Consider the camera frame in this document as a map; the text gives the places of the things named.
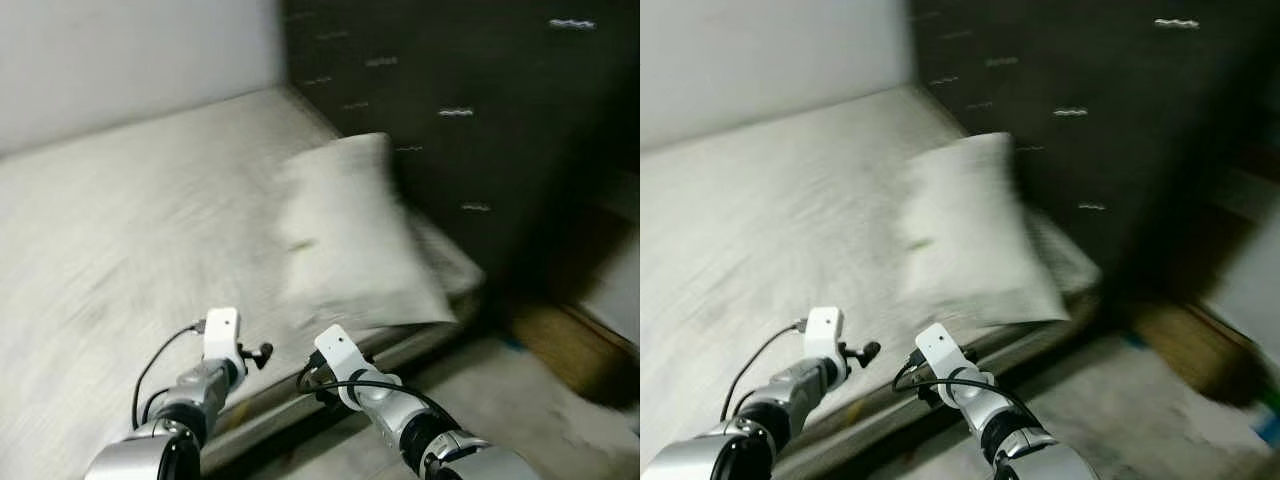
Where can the white dotted mattress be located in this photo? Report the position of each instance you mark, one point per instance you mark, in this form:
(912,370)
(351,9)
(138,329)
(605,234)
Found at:
(150,220)
(780,230)

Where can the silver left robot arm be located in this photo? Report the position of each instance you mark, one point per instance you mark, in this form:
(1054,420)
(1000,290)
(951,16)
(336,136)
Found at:
(195,392)
(790,392)

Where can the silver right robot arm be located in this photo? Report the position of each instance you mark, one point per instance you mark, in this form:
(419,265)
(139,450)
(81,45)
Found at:
(1030,445)
(440,440)

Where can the black tufted headboard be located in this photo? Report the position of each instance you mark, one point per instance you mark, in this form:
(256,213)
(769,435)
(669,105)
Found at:
(450,60)
(1080,60)

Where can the brown floor mat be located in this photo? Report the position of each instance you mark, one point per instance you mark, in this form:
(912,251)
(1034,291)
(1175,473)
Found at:
(565,350)
(1180,350)

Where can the white pillow with tree print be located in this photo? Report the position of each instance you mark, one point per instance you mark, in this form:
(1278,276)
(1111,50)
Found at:
(350,240)
(970,240)

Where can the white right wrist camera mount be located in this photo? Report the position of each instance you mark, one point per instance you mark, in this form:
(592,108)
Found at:
(338,350)
(940,348)

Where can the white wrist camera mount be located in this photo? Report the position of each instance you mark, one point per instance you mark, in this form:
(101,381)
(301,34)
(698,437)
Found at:
(824,330)
(338,350)
(940,348)
(221,330)

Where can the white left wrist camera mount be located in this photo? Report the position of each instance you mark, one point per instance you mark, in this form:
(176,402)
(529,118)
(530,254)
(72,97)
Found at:
(824,330)
(221,330)

